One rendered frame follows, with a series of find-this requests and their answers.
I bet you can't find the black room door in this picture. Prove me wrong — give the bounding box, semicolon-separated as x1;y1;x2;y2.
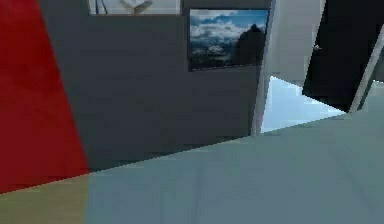
301;0;384;113

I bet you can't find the framed sky and clouds picture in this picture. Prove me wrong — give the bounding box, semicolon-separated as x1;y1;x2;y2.
187;7;271;73

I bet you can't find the white framed picture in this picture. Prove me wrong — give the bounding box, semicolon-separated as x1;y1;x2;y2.
87;0;183;17

